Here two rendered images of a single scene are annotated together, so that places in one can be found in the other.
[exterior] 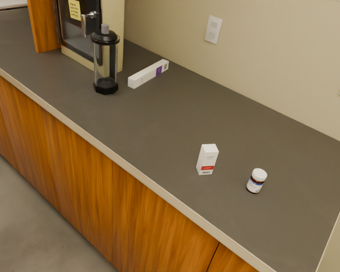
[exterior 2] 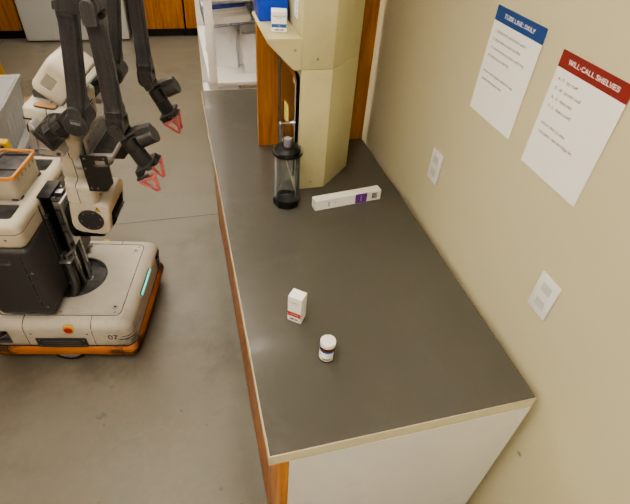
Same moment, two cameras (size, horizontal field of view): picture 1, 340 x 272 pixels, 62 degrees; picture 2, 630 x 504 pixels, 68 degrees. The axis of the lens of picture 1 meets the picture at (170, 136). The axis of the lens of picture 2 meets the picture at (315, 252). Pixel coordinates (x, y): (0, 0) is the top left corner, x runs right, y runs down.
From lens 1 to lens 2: 0.83 m
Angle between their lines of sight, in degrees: 30
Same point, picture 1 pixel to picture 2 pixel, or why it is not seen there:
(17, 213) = (205, 303)
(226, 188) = (300, 342)
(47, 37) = (270, 131)
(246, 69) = (456, 228)
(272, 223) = (307, 393)
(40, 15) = (266, 108)
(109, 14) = (308, 125)
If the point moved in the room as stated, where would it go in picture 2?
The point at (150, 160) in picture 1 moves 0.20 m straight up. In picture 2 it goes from (257, 286) to (256, 236)
